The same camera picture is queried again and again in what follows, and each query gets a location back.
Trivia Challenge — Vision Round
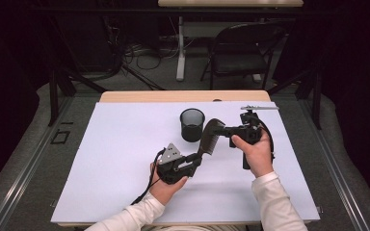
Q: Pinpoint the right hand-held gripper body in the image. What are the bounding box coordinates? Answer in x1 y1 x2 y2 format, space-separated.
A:
229 105 279 170

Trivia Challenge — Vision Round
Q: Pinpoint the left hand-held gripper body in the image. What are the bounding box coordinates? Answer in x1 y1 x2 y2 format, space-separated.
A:
156 142 197 186

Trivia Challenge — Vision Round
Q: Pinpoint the dark brown comb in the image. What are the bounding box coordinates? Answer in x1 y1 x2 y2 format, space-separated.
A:
196 117 226 159

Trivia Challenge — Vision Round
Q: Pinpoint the black mesh pen holder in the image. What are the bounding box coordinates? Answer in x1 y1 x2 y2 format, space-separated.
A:
179 108 206 143

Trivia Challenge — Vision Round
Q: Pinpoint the person's right hand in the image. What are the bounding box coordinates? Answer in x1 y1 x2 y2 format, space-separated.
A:
230 129 276 179

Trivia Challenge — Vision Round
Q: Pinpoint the person's left hand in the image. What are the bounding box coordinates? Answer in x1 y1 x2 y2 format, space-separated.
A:
148 161 190 207

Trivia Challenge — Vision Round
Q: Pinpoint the white table sheet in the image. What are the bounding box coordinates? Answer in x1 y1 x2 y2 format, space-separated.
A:
50 101 321 224

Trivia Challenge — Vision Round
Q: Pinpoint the black folding chair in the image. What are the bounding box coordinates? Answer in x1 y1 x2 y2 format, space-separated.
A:
199 22 287 90

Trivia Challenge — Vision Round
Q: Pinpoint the black metal stand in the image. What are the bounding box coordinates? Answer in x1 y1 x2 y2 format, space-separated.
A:
266 67 323 131
47 67 109 128

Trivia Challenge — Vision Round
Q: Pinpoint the dark curtain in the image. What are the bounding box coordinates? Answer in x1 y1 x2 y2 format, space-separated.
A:
321 0 370 206
0 0 51 200

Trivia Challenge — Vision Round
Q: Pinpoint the white-legged wooden desk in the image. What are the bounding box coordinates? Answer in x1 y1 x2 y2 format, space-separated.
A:
157 0 304 82

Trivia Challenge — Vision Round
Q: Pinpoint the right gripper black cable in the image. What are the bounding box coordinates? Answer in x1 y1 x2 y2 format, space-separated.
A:
256 117 276 161

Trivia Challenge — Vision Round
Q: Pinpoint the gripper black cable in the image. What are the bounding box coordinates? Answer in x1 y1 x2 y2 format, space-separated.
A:
256 117 276 161
130 147 168 206

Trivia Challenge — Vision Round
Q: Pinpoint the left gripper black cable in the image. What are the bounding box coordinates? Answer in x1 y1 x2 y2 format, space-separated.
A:
130 147 168 206

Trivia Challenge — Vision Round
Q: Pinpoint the tangle of black floor cables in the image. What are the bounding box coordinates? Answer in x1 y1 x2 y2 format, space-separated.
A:
104 17 163 83

